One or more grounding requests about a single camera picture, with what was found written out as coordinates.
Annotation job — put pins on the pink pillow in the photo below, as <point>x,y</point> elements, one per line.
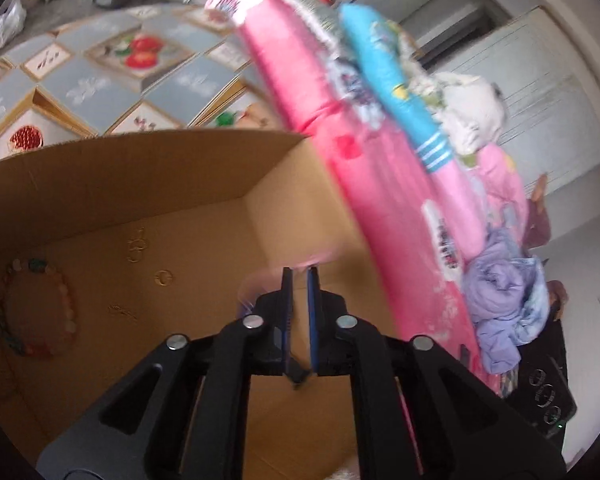
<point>495,185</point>

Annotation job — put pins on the grey lace cloth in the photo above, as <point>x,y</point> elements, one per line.
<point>315,17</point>

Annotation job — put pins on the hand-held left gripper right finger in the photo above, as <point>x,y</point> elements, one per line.
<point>314,320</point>

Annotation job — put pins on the person's right hand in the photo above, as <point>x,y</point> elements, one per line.
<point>557,297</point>

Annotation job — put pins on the white wardrobe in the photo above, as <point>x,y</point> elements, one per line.
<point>555,85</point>

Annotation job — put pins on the pink printed blanket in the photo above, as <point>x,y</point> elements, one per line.
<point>380,185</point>

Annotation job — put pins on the white plastic bag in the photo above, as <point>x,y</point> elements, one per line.
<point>2,25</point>

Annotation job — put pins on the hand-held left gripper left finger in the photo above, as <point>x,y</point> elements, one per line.
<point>285,310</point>

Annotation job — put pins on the blue striped pillow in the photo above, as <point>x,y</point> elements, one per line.
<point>390,75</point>

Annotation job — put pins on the white cloth pile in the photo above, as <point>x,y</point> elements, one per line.
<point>472,110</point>

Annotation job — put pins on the lilac cloth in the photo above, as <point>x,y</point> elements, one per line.
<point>500,300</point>

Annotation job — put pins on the brown cardboard box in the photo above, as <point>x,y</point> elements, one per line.
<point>105,185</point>

